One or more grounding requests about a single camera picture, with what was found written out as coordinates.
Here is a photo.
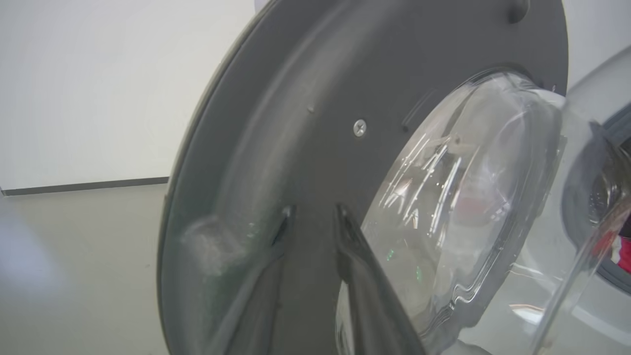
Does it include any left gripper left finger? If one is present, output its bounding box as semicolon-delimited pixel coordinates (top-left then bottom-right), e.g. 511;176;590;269
207;205;296;355

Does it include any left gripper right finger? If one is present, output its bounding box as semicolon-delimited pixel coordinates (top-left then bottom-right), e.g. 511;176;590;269
334;203;427;355

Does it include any grey washing machine door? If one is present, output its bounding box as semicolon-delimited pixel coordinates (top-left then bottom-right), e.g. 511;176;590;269
157;0;592;355

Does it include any red and white garment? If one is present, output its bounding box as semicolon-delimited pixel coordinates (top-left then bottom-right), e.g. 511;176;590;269
594;231;631;275

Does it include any white front-load washing machine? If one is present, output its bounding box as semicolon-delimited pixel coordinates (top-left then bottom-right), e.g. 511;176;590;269
562;0;631;355

